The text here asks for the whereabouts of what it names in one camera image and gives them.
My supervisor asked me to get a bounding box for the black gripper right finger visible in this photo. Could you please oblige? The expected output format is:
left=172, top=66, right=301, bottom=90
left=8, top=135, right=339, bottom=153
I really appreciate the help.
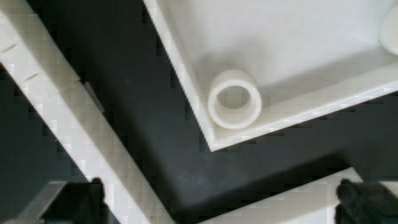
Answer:
left=333, top=179, right=398, bottom=224

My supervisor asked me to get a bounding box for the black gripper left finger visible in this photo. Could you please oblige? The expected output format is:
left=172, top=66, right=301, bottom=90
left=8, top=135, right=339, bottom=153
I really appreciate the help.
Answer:
left=22, top=178, right=108, bottom=224

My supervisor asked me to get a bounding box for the white square tabletop tray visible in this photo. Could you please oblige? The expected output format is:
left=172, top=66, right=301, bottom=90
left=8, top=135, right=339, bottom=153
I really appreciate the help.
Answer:
left=141, top=0, right=398, bottom=151

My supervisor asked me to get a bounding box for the white U-shaped obstacle fence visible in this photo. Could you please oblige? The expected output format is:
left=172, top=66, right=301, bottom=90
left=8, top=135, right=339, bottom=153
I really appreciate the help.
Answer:
left=0, top=0, right=398, bottom=224

